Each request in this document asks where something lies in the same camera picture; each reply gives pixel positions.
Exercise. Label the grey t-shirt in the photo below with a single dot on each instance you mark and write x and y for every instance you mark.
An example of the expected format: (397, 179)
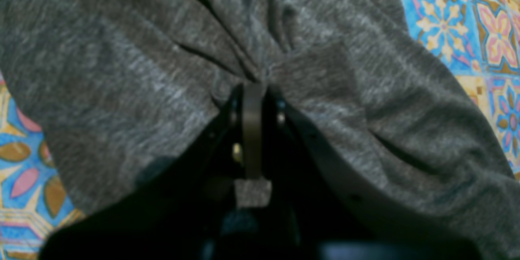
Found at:
(162, 69)

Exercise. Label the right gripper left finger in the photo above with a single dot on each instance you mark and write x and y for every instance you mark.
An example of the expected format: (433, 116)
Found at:
(175, 214)

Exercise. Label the patterned tablecloth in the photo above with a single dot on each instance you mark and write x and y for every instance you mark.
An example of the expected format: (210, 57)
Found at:
(28, 178)

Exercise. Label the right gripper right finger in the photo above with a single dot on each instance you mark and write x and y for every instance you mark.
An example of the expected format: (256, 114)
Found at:
(336, 213)

